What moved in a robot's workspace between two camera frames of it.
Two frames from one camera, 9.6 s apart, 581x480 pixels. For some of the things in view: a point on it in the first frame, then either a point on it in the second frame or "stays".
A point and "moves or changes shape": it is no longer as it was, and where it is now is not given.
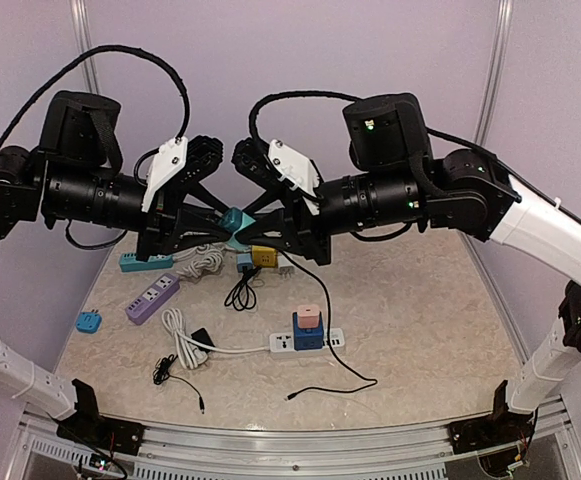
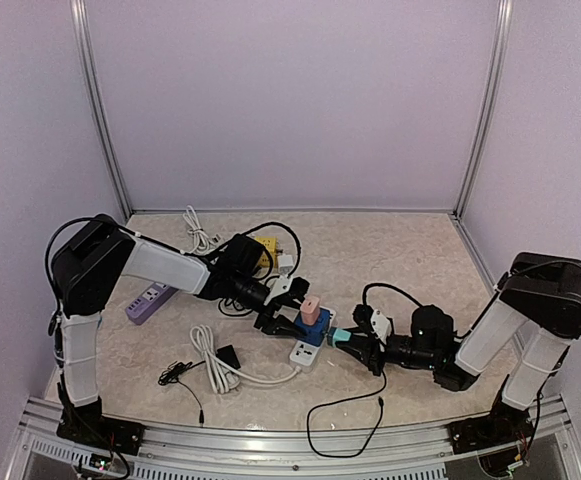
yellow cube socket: x=263 y=256 stays
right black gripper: x=301 y=233 to x=368 y=356
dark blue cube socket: x=308 y=338 stays
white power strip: x=285 y=341 to x=303 y=355
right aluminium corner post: x=504 y=9 stays
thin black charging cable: x=375 y=381 to x=381 y=404
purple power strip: x=141 y=308 stays
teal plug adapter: x=235 y=220 to x=340 y=335
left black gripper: x=166 y=220 to x=274 y=326
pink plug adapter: x=308 y=316 moves or changes shape
